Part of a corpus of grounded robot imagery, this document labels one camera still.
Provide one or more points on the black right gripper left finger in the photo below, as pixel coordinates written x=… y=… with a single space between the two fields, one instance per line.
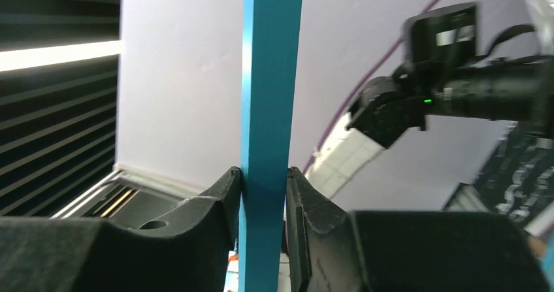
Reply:
x=185 y=249

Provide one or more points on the blue wooden picture frame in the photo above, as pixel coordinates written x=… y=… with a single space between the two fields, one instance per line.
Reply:
x=270 y=40

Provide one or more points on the aluminium front rail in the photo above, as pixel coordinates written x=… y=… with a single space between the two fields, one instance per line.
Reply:
x=128 y=196

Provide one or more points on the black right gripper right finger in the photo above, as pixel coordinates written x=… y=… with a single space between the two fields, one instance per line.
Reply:
x=334 y=250

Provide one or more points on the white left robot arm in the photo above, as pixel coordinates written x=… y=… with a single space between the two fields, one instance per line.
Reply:
x=443 y=74

